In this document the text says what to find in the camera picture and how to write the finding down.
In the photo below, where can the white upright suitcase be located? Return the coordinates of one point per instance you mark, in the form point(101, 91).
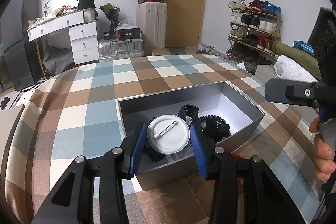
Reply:
point(151, 17)

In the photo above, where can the wooden shoe rack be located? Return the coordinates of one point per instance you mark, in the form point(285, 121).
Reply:
point(253, 25)

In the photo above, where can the black red box on suitcase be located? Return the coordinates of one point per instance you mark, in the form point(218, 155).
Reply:
point(128, 32)

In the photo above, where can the black rounded hair clip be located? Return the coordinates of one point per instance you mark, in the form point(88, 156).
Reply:
point(154, 155)

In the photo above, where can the plaid bed cover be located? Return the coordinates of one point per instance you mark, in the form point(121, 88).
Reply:
point(77, 113)

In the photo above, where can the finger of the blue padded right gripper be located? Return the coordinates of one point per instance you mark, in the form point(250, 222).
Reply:
point(291, 93)

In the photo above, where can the person's right hand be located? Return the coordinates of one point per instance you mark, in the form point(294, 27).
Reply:
point(324, 167)

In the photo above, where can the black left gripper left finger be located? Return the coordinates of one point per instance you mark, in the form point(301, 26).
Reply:
point(71, 198)

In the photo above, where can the black refrigerator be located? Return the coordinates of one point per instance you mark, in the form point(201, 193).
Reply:
point(20, 55)

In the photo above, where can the blue plaid rolled cloth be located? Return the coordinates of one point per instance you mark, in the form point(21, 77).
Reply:
point(303, 46)

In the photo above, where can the red flag pin badge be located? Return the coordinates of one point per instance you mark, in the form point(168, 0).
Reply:
point(240, 157)

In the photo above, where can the white rolled blanket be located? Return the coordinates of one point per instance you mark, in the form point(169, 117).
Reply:
point(287, 69)

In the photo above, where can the silver lying suitcase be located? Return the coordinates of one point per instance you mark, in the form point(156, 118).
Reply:
point(110, 50)

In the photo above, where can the blue tipped left gripper right finger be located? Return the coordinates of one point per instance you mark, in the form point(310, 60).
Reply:
point(265, 199)

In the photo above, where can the white round pin badge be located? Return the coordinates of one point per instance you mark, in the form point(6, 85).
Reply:
point(168, 134)

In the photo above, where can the olive green rolled mat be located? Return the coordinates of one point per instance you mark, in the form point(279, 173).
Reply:
point(307, 61)

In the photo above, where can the white desk with drawers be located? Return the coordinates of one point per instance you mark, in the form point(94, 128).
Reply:
point(82, 32)

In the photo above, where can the flower bouquet black wrap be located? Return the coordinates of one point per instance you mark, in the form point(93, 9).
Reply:
point(112, 12)

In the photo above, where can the shoes on floor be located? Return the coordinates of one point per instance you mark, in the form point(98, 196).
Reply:
point(204, 49)

